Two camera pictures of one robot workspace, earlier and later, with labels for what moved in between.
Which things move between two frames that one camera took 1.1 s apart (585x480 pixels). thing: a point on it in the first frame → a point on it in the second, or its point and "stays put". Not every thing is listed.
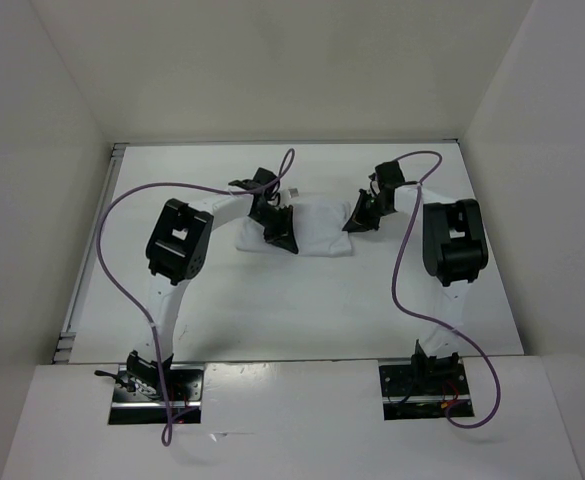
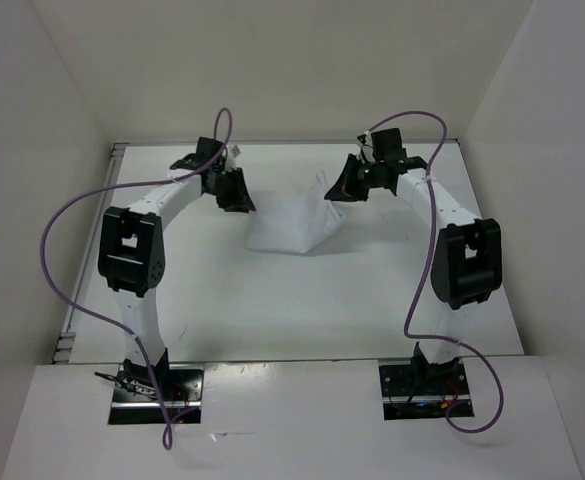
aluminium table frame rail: (102, 198) stays put
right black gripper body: (380, 210) → (371, 173)
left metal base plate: (131, 405) stays put
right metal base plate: (410, 393) stays put
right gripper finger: (365, 215) → (351, 184)
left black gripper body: (268, 215) → (225, 180)
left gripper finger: (280, 234) → (235, 199)
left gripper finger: (287, 227) → (245, 201)
